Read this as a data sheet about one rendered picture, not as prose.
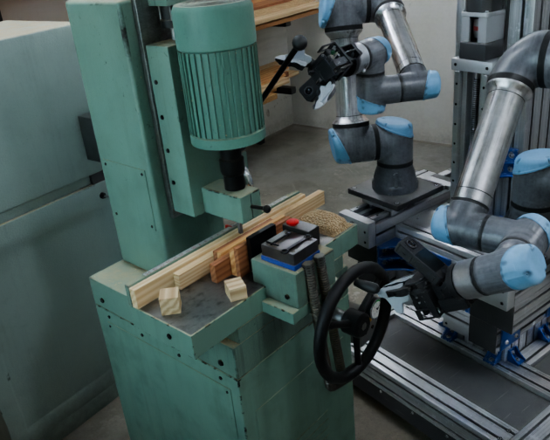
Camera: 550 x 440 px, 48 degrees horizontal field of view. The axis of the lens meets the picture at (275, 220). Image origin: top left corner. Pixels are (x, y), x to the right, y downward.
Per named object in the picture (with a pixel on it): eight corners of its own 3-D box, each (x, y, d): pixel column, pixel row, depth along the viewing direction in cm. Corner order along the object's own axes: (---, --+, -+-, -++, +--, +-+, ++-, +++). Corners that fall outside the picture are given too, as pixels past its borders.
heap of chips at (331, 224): (333, 237, 160) (333, 224, 159) (292, 225, 169) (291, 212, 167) (354, 224, 166) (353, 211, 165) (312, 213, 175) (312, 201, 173)
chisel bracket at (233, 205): (244, 230, 150) (240, 198, 146) (204, 217, 158) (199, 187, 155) (264, 218, 155) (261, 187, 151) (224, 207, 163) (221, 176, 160)
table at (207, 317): (225, 378, 124) (222, 354, 121) (133, 327, 143) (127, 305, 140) (388, 251, 163) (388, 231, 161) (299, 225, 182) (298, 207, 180)
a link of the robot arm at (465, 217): (495, 17, 132) (421, 230, 123) (550, 17, 125) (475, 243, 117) (506, 48, 141) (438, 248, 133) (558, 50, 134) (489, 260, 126)
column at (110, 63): (169, 283, 167) (115, 2, 136) (120, 261, 181) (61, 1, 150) (228, 249, 181) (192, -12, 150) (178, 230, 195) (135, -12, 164)
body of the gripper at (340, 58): (319, 44, 143) (349, 35, 151) (300, 70, 150) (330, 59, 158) (339, 70, 142) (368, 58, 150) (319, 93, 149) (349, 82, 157)
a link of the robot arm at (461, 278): (464, 267, 113) (483, 248, 118) (443, 272, 116) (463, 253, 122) (482, 303, 113) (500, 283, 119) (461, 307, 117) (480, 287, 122)
